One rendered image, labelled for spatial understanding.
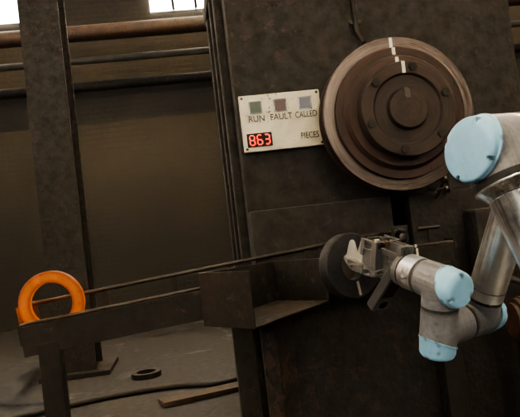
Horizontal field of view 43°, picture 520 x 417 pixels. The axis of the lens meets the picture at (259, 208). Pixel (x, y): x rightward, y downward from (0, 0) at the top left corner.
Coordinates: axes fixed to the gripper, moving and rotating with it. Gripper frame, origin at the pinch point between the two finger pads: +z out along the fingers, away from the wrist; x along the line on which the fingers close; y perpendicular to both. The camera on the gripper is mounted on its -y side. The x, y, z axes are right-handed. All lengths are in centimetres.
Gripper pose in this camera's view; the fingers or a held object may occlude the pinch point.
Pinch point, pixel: (348, 257)
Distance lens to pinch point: 159.0
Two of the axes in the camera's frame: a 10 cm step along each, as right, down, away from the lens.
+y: 0.1, -9.8, -1.9
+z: -5.1, -1.7, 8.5
